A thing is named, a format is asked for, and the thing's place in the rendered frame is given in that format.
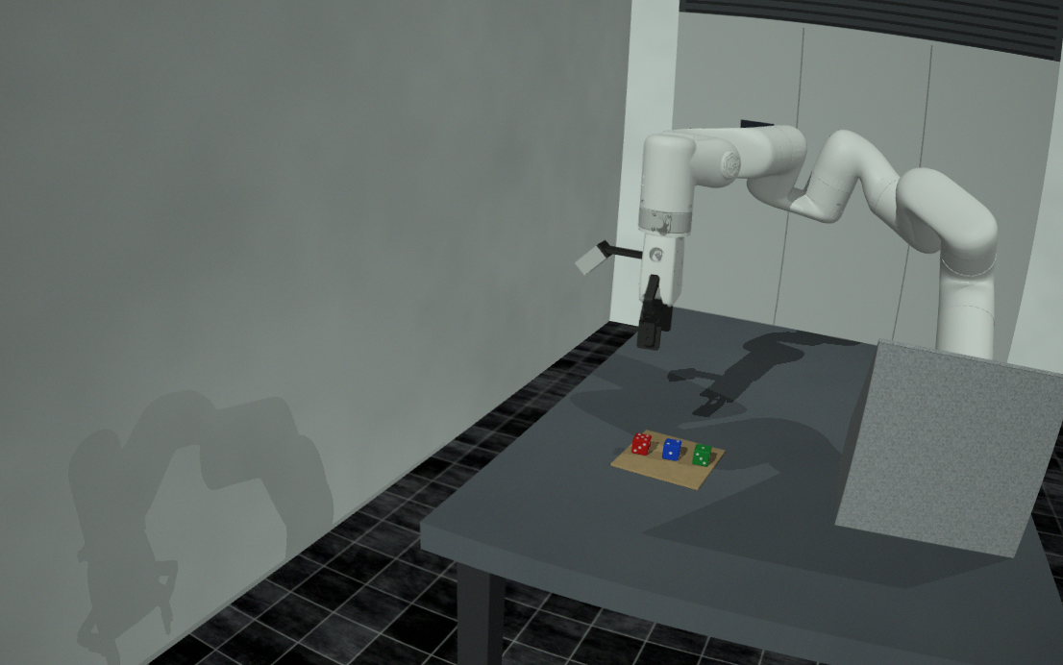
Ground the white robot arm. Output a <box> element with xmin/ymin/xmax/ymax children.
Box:
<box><xmin>638</xmin><ymin>125</ymin><xmax>999</xmax><ymax>359</ymax></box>

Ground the red die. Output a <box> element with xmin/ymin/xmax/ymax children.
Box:
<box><xmin>631</xmin><ymin>433</ymin><xmax>652</xmax><ymax>456</ymax></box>

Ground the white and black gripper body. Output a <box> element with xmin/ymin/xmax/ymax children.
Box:
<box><xmin>638</xmin><ymin>226</ymin><xmax>691</xmax><ymax>307</ymax></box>

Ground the tan flat mat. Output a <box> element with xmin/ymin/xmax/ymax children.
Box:
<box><xmin>610</xmin><ymin>430</ymin><xmax>725</xmax><ymax>490</ymax></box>

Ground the blue die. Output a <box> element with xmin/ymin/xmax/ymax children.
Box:
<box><xmin>662</xmin><ymin>438</ymin><xmax>681</xmax><ymax>461</ymax></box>

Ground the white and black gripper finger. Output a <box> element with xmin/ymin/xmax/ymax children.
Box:
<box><xmin>636</xmin><ymin>274</ymin><xmax>663</xmax><ymax>351</ymax></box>
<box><xmin>660</xmin><ymin>304</ymin><xmax>673</xmax><ymax>333</ymax></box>

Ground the green die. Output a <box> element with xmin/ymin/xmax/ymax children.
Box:
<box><xmin>692</xmin><ymin>444</ymin><xmax>712</xmax><ymax>467</ymax></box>

